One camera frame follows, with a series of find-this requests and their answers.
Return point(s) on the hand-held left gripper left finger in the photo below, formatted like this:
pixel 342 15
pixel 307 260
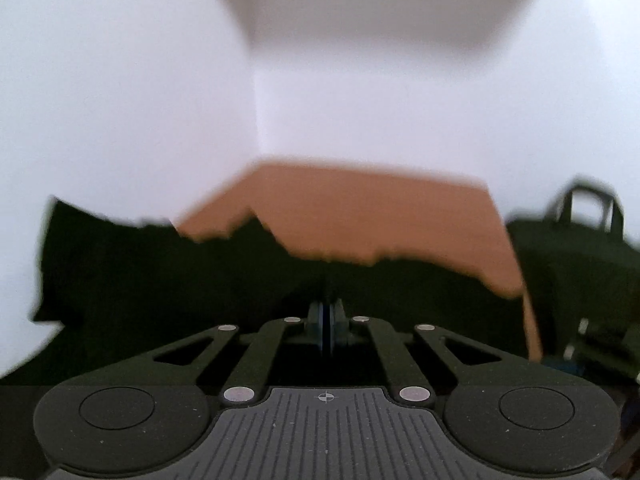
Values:
pixel 315 327

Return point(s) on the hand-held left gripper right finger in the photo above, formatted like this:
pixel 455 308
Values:
pixel 337 325

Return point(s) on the black garment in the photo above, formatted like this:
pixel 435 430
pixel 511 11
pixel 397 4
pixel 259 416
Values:
pixel 150 280

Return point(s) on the dark bag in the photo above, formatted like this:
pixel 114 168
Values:
pixel 575 270

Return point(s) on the white wall shelf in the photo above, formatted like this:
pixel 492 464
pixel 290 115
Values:
pixel 375 5

